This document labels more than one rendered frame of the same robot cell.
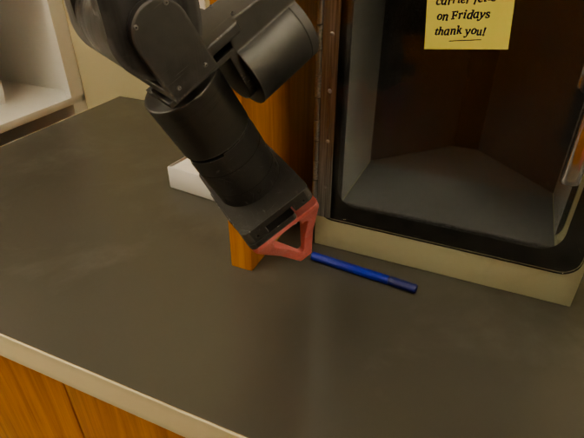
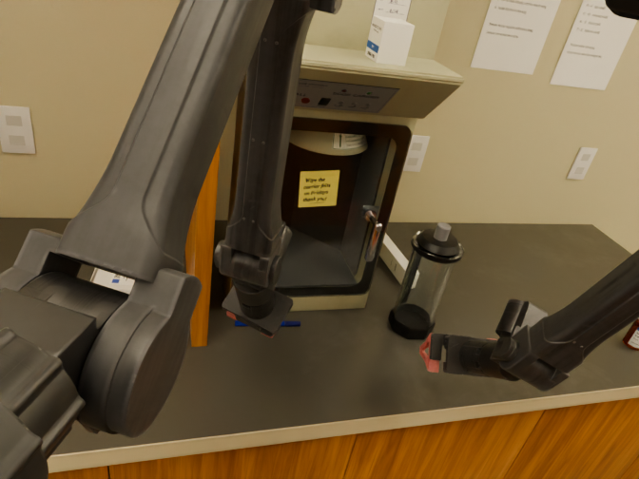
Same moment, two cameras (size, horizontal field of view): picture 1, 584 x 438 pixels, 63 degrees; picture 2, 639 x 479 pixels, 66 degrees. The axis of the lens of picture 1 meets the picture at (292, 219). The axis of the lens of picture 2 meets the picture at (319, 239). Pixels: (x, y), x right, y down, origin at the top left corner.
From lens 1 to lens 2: 0.56 m
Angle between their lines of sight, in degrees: 38
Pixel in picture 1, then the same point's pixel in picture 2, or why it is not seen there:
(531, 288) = (348, 304)
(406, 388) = (325, 374)
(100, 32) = (259, 276)
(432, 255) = (300, 302)
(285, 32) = (285, 240)
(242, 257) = (200, 339)
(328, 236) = not seen: hidden behind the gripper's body
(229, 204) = (256, 318)
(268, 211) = (280, 317)
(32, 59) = not seen: outside the picture
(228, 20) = not seen: hidden behind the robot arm
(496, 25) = (330, 196)
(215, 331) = (218, 389)
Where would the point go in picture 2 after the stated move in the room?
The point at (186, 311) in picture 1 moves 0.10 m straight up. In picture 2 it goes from (191, 385) to (193, 345)
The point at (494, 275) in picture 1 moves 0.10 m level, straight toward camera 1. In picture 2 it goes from (331, 303) to (340, 334)
